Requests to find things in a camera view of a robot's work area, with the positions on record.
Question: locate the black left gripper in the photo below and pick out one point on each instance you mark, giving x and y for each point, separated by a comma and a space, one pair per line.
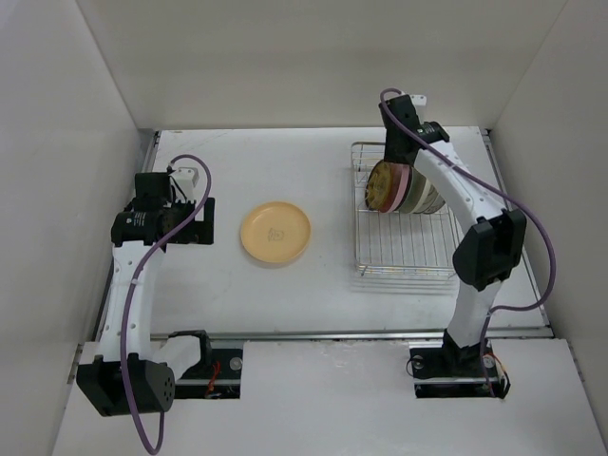
201, 233

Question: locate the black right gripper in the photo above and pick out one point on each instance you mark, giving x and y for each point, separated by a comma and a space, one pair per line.
389, 156

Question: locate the pink plastic plate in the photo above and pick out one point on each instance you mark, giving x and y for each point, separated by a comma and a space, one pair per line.
400, 178

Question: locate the brown yellow small plate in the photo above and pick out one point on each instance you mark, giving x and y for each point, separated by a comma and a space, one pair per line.
380, 186

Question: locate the cream plastic plate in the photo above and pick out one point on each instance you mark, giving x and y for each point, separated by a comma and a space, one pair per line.
417, 193

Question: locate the white plate dark lettered rim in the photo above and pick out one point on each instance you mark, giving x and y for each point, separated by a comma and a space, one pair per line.
438, 203

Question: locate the yellow plastic plate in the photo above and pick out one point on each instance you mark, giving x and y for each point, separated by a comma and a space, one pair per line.
276, 232

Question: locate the white plate black rim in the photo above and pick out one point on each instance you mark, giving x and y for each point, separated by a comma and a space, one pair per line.
432, 202

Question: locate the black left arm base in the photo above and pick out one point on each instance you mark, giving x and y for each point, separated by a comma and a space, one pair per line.
218, 380

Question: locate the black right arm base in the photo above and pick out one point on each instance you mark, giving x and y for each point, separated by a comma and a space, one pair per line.
439, 372

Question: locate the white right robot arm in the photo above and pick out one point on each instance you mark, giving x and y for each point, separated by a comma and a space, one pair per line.
492, 242

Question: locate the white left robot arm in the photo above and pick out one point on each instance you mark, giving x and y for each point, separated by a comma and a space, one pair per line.
126, 364

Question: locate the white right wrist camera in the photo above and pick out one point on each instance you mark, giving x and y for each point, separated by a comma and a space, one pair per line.
419, 101

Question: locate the wire dish rack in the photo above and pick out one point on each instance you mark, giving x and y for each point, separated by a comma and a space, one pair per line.
397, 245

